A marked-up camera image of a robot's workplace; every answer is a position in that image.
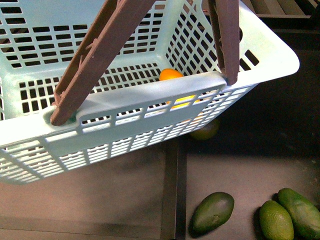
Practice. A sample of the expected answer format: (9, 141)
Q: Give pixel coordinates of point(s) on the light blue plastic basket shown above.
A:
(129, 108)

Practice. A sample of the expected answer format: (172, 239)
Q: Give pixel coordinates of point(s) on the dark green avocado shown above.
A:
(212, 212)

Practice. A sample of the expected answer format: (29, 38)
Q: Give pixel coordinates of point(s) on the yellow mango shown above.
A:
(169, 74)

